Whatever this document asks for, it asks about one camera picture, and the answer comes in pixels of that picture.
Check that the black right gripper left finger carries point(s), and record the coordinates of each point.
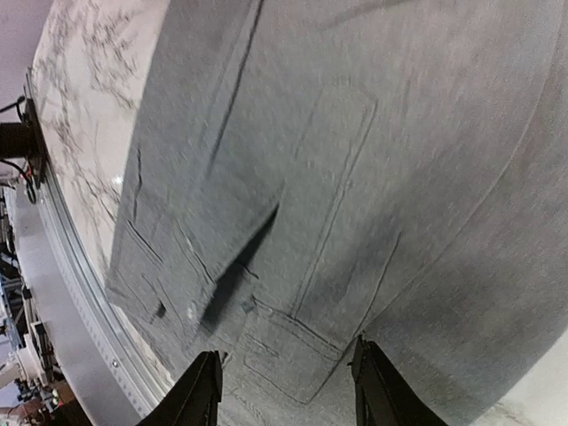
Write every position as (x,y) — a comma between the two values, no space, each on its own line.
(194,398)

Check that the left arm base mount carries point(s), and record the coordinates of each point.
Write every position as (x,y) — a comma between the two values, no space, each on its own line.
(23,145)

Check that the aluminium front frame rail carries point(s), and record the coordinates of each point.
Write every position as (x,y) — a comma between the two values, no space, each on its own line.
(101,363)

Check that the grey garment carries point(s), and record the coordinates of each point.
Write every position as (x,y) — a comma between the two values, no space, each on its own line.
(304,172)

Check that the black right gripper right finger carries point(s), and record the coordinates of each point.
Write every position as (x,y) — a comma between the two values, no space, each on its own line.
(382,396)

